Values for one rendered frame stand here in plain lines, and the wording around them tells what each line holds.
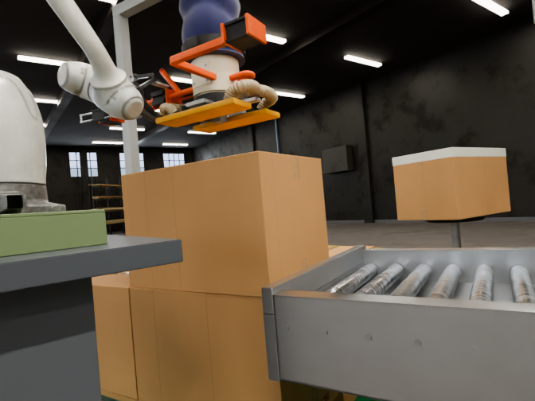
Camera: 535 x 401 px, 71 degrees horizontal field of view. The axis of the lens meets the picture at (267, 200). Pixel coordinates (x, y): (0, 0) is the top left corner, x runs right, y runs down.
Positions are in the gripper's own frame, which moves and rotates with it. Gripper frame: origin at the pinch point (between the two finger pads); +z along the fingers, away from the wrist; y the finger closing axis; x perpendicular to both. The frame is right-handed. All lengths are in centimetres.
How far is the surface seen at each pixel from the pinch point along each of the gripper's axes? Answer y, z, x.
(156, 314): 78, -20, 8
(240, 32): 1, -29, 57
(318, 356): 77, -36, 74
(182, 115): 12.5, -14.7, 22.1
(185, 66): 0.4, -21.6, 31.4
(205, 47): 0, -27, 44
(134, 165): -13, 184, -241
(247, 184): 38, -21, 50
